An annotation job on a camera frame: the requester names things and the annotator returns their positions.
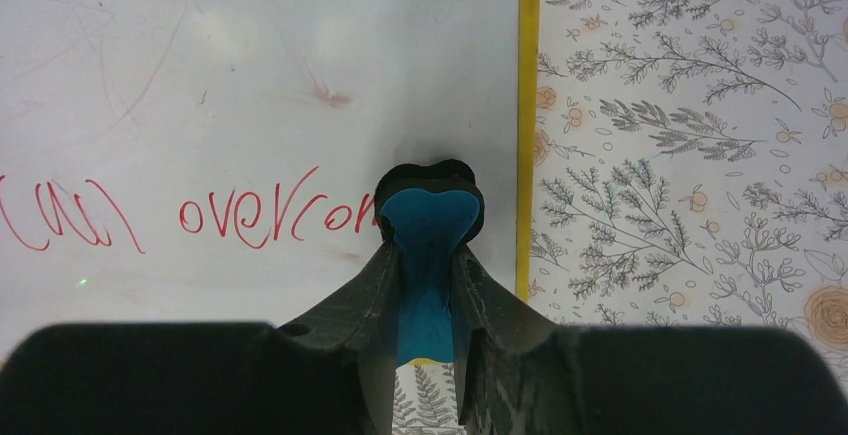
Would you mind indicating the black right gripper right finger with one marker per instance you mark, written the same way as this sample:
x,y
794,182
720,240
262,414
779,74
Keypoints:
x,y
517,372

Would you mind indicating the blue whiteboard eraser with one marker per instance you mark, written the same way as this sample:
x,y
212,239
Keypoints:
x,y
427,211

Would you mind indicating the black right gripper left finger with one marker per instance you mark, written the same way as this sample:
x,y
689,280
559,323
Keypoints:
x,y
328,371

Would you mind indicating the yellow framed whiteboard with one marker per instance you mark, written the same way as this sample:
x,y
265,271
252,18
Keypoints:
x,y
216,159

